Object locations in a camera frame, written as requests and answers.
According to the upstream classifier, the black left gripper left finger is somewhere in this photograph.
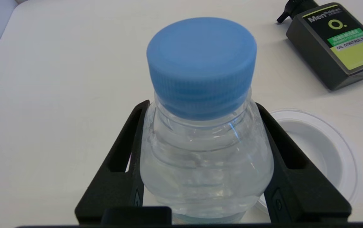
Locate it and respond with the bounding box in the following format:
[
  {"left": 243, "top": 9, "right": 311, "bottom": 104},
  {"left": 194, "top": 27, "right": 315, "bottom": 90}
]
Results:
[{"left": 75, "top": 100, "right": 150, "bottom": 225}]

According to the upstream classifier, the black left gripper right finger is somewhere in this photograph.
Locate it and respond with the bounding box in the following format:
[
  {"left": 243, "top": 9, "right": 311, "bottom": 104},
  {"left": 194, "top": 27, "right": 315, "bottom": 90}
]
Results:
[{"left": 255, "top": 102, "right": 352, "bottom": 224}]

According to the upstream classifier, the clear soda water bottle blue cap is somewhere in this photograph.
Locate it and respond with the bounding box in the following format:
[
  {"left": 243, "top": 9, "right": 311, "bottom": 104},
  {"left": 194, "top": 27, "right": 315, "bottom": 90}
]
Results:
[{"left": 140, "top": 17, "right": 275, "bottom": 224}]

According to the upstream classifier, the black bottle with green label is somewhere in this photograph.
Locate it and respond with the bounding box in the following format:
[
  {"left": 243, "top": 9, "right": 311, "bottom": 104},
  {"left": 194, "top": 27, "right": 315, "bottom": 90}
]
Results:
[{"left": 277, "top": 0, "right": 363, "bottom": 91}]

